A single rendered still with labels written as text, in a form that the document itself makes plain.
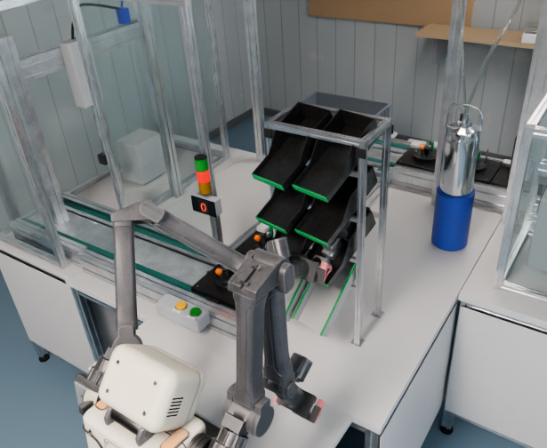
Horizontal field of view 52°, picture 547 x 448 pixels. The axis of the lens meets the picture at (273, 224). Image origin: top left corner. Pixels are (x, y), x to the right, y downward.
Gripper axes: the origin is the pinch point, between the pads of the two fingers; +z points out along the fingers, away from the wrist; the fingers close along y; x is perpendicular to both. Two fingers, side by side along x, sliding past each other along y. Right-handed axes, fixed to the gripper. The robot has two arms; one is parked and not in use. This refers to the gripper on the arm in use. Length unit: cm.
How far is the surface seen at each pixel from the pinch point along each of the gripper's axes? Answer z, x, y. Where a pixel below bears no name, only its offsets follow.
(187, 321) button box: -7, 36, 46
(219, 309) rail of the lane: 1.9, 30.3, 38.5
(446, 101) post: 96, -62, 8
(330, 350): 19.0, 34.6, -1.4
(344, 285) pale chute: 10.4, 6.9, -5.9
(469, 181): 80, -31, -16
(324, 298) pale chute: 12.4, 14.4, 1.8
